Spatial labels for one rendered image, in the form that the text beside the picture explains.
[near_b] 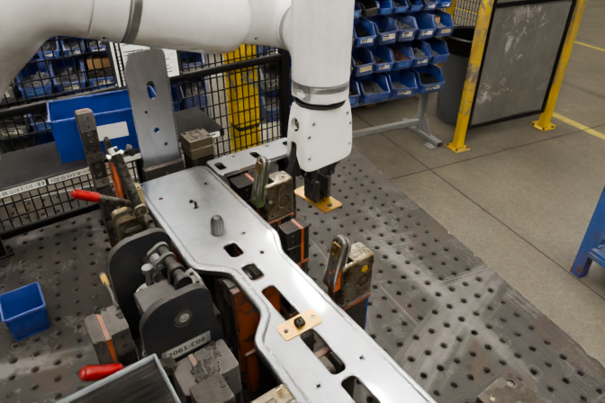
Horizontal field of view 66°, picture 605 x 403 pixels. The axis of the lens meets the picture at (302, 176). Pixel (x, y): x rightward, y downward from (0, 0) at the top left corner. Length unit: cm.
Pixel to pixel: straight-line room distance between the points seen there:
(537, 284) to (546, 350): 131
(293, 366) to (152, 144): 80
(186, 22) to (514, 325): 117
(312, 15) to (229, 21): 12
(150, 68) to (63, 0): 85
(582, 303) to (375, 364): 191
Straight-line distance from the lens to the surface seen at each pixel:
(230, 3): 56
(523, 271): 274
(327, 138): 70
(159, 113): 139
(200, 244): 111
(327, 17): 62
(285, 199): 126
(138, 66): 133
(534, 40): 394
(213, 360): 78
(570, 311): 261
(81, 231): 177
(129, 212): 119
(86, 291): 153
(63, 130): 145
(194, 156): 144
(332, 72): 65
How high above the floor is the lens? 169
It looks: 31 degrees down
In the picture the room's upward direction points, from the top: straight up
